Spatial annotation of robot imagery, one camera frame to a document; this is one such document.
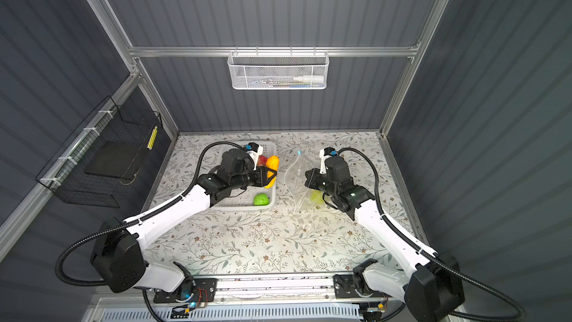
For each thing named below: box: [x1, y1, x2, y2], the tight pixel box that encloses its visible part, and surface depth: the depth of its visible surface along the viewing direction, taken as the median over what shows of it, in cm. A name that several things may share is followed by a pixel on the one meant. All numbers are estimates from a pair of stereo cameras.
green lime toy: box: [253, 193, 270, 205], surface depth 90 cm
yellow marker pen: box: [146, 125, 158, 151], surface depth 84 cm
